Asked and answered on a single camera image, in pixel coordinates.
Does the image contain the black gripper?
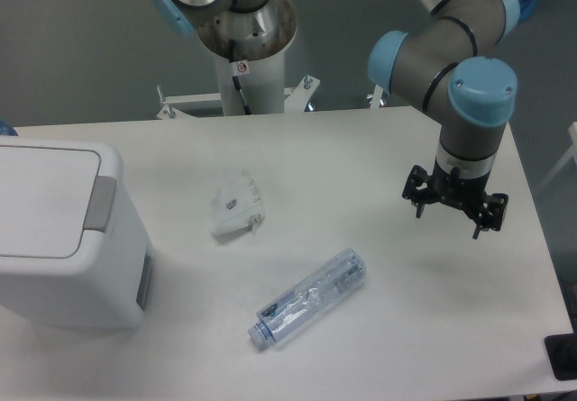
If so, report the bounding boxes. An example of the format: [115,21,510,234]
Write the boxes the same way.
[402,157,508,240]

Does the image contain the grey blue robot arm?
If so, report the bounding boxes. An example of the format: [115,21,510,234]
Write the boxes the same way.
[368,0,520,235]

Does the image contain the white trash can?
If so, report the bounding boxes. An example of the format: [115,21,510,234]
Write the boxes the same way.
[1,136,153,329]

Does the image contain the black device at table edge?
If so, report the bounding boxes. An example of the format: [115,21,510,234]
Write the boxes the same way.
[545,333,576,381]

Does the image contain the clear plastic bottle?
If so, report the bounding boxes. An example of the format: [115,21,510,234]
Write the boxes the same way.
[248,248,366,351]

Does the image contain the blue object at left edge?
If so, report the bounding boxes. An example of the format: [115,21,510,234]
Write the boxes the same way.
[0,120,18,136]

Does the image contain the white frame at right edge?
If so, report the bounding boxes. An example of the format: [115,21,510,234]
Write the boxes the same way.
[536,122,576,195]

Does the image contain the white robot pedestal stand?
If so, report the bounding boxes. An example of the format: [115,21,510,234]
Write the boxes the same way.
[155,0,321,121]

